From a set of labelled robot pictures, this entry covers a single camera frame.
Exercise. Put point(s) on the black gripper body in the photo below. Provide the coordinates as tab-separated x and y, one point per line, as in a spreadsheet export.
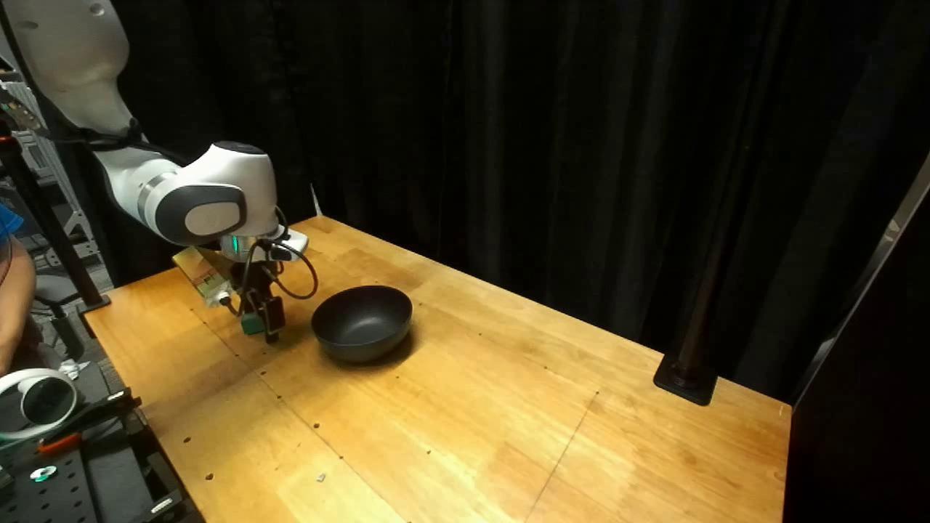
253	267

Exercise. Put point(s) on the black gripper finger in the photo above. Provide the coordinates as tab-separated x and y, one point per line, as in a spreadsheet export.
248	303
275	319

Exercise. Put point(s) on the white slanted pole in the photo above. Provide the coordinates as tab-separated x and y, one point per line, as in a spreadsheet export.
874	250

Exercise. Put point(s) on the black curtain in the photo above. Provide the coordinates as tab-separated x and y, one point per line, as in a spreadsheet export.
532	146

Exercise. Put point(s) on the black post with foot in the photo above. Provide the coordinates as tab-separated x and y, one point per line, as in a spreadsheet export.
689	372

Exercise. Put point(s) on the blue shirt sleeve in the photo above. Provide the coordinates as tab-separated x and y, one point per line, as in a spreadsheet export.
6	221

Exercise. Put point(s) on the small teal item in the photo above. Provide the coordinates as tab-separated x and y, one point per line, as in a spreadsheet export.
43	473

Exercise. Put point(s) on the white tape roll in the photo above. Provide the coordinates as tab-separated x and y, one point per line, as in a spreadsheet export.
46	375

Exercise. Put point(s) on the black side panel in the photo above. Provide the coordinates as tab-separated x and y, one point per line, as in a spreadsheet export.
862	437

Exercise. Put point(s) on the shiny wrist mount plate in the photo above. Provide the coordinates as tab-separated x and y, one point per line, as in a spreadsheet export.
206	276

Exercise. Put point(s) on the black metal rack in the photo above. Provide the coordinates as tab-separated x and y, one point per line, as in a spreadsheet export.
59	241

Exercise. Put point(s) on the green block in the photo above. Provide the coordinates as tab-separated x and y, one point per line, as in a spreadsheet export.
253	322

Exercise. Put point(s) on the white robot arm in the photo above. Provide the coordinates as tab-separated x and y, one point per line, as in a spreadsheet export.
192	193

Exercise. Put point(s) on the black perforated platform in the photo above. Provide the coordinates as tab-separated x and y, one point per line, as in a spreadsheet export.
98	482

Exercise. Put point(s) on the black bowl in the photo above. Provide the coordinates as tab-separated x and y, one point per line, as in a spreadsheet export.
364	328

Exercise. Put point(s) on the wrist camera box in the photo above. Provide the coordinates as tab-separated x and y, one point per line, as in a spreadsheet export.
294	239

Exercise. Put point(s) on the person forearm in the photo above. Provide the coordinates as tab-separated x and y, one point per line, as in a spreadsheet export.
14	299

